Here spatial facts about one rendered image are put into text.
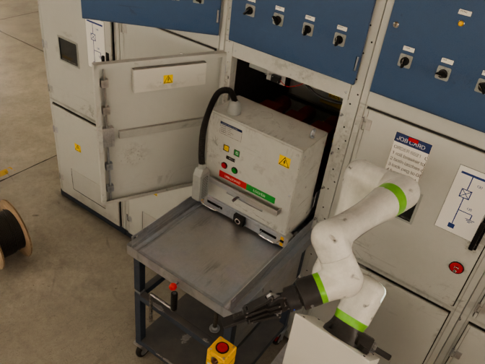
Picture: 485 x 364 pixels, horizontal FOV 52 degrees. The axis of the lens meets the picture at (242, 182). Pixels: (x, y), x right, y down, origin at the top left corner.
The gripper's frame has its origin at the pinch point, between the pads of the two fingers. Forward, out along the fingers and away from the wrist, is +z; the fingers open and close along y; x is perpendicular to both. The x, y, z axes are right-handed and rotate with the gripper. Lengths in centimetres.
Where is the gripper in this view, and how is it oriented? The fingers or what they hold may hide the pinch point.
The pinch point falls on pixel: (234, 319)
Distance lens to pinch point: 152.8
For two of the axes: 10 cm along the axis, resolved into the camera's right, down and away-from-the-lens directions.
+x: 2.5, 6.7, -7.0
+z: -9.4, 3.5, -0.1
